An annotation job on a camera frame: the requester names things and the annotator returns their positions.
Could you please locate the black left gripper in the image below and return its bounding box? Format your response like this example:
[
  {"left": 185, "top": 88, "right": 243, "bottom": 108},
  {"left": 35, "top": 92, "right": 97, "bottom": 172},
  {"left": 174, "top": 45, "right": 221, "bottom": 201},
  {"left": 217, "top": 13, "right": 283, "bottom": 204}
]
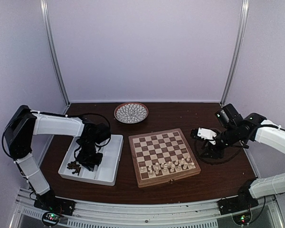
[{"left": 76, "top": 138, "right": 103, "bottom": 171}]

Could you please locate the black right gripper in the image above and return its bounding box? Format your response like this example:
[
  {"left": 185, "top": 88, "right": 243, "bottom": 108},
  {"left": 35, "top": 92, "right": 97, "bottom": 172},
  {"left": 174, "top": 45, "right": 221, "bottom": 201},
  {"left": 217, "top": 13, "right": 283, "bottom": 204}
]
[{"left": 199, "top": 125, "right": 240, "bottom": 159}]

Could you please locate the white chess rook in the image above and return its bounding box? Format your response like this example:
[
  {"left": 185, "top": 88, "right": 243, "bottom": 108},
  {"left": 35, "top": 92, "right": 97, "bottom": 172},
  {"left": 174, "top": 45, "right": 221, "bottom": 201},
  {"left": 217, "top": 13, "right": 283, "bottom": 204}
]
[{"left": 183, "top": 163, "right": 188, "bottom": 170}]

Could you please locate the white chess king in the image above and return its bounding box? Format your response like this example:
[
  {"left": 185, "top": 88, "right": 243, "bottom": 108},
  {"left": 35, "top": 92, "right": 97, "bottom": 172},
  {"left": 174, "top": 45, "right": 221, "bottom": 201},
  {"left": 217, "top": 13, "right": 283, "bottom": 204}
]
[{"left": 162, "top": 164, "right": 168, "bottom": 174}]

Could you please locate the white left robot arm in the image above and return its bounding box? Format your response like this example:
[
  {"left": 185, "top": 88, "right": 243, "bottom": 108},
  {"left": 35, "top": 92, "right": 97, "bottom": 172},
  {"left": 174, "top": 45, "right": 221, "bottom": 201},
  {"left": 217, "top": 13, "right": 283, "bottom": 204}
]
[{"left": 1, "top": 105, "right": 111, "bottom": 211}]

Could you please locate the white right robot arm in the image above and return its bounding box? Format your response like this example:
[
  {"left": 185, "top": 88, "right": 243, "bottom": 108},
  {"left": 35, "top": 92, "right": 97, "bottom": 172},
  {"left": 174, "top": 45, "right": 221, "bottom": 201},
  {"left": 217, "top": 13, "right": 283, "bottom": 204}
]
[{"left": 191, "top": 104, "right": 285, "bottom": 210}]

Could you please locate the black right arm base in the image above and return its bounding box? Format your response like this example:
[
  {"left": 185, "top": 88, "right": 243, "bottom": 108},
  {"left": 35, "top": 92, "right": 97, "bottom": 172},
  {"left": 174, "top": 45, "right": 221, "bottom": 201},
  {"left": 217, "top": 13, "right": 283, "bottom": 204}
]
[{"left": 218, "top": 179, "right": 259, "bottom": 226}]

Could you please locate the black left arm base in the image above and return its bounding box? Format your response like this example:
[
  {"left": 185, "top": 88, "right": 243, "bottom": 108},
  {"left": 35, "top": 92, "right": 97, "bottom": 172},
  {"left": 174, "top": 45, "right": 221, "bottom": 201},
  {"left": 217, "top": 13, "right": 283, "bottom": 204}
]
[{"left": 33, "top": 189, "right": 76, "bottom": 227}]

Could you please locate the pile of dark chess pieces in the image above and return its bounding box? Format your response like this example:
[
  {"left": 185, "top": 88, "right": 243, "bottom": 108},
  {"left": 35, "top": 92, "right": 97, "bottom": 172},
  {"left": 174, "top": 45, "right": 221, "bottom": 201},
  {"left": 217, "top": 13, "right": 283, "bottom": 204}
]
[{"left": 66, "top": 161, "right": 82, "bottom": 175}]

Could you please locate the wooden chess board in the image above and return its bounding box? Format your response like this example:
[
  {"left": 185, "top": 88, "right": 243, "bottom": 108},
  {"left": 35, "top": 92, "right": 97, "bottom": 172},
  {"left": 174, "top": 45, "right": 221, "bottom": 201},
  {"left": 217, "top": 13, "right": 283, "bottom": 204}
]
[{"left": 129, "top": 128, "right": 201, "bottom": 188}]

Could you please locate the white compartment tray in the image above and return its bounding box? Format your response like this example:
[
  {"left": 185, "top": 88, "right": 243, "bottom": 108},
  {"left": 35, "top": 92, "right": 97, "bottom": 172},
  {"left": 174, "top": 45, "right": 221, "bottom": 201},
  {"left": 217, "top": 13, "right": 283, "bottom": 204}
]
[{"left": 58, "top": 134, "right": 124, "bottom": 186}]

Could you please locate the floral patterned ceramic plate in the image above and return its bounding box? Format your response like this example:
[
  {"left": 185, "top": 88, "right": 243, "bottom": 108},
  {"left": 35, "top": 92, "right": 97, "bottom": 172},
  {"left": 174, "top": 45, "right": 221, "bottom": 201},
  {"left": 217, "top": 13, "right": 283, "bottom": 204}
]
[{"left": 114, "top": 102, "right": 149, "bottom": 124}]

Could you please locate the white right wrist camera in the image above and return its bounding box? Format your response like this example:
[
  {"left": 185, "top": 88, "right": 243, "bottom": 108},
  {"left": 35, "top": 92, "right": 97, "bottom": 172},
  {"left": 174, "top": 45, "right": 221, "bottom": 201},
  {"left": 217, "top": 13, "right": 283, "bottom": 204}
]
[{"left": 190, "top": 128, "right": 217, "bottom": 145}]

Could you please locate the aluminium corner post right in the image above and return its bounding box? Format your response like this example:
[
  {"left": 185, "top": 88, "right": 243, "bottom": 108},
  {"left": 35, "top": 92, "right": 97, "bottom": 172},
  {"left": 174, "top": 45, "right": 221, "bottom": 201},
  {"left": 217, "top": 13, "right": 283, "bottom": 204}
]
[{"left": 220, "top": 0, "right": 249, "bottom": 106}]

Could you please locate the aluminium corner post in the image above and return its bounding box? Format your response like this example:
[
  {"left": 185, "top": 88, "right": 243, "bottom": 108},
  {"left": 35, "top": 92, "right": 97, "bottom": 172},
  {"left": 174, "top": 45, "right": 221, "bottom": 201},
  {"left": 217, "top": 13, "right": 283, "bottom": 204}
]
[
  {"left": 40, "top": 0, "right": 70, "bottom": 106},
  {"left": 220, "top": 0, "right": 249, "bottom": 106}
]

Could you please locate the aluminium corner post left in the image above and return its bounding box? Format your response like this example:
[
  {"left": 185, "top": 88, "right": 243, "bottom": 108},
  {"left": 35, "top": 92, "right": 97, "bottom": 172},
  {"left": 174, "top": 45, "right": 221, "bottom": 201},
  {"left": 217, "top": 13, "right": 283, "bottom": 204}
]
[{"left": 40, "top": 0, "right": 70, "bottom": 106}]

